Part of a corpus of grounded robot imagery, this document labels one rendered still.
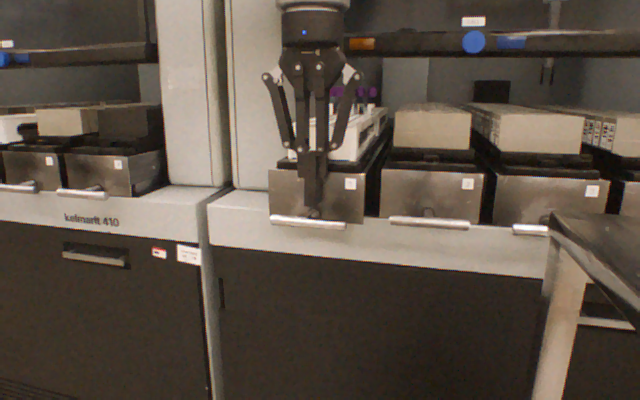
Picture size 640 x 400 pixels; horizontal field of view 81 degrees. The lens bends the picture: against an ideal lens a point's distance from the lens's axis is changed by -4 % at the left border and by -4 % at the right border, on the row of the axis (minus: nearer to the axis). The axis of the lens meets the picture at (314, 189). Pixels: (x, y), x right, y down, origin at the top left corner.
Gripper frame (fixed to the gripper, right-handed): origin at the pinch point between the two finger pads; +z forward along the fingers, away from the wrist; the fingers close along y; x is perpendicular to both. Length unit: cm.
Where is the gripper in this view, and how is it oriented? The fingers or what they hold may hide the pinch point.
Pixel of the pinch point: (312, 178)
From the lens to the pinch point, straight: 51.4
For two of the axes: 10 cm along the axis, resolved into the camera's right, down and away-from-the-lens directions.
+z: 0.0, 9.7, 2.5
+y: -9.7, -0.6, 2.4
